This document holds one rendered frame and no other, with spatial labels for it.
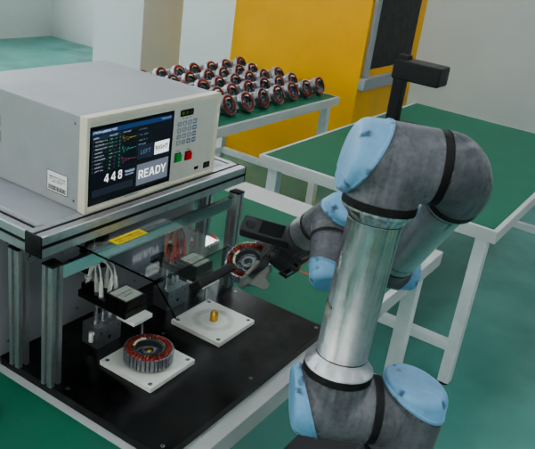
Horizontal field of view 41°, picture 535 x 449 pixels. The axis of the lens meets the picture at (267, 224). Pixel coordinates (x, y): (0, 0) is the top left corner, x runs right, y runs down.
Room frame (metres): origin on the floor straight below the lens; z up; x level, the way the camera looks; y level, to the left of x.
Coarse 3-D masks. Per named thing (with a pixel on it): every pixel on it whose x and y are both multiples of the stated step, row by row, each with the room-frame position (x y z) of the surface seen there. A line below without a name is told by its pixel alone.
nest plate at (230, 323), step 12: (192, 312) 1.56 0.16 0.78; (204, 312) 1.57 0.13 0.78; (228, 312) 1.59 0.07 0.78; (180, 324) 1.50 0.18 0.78; (192, 324) 1.51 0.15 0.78; (204, 324) 1.51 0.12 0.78; (216, 324) 1.52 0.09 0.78; (228, 324) 1.53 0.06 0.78; (240, 324) 1.54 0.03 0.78; (252, 324) 1.56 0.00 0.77; (204, 336) 1.46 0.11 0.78; (216, 336) 1.47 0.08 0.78; (228, 336) 1.48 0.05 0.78
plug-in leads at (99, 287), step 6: (108, 264) 1.42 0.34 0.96; (90, 270) 1.40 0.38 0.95; (108, 270) 1.42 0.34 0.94; (114, 270) 1.41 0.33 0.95; (90, 276) 1.41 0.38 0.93; (96, 276) 1.39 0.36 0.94; (108, 276) 1.42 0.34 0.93; (114, 276) 1.41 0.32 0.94; (84, 282) 1.40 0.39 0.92; (90, 282) 1.41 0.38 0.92; (96, 282) 1.39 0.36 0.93; (102, 282) 1.37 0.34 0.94; (108, 282) 1.42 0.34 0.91; (114, 282) 1.41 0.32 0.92; (84, 288) 1.40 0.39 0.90; (90, 288) 1.40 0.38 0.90; (96, 288) 1.39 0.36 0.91; (102, 288) 1.37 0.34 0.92; (108, 288) 1.39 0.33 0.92; (114, 288) 1.41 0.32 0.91; (102, 294) 1.37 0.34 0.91
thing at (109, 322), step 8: (88, 320) 1.39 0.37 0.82; (104, 320) 1.40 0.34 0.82; (112, 320) 1.41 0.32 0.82; (120, 320) 1.42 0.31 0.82; (88, 328) 1.38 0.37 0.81; (96, 328) 1.37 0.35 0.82; (104, 328) 1.38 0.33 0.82; (112, 328) 1.40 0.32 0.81; (120, 328) 1.43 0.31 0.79; (96, 336) 1.36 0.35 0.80; (104, 336) 1.38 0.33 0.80; (112, 336) 1.40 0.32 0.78; (88, 344) 1.38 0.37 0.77; (96, 344) 1.36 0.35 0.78; (104, 344) 1.38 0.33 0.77
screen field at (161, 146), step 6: (144, 144) 1.47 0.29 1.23; (150, 144) 1.49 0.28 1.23; (156, 144) 1.51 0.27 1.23; (162, 144) 1.53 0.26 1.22; (168, 144) 1.54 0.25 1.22; (138, 150) 1.46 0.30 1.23; (144, 150) 1.47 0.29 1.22; (150, 150) 1.49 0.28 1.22; (156, 150) 1.51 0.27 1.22; (162, 150) 1.53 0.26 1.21; (168, 150) 1.55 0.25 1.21; (138, 156) 1.46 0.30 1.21; (144, 156) 1.48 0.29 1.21
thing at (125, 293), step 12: (120, 288) 1.39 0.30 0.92; (132, 288) 1.40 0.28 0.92; (96, 300) 1.37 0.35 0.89; (108, 300) 1.36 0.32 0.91; (120, 300) 1.34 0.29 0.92; (132, 300) 1.35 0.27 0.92; (144, 300) 1.38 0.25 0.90; (96, 312) 1.38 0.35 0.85; (108, 312) 1.42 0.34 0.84; (120, 312) 1.33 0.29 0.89; (132, 312) 1.34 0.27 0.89; (144, 312) 1.37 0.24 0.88; (132, 324) 1.32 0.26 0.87
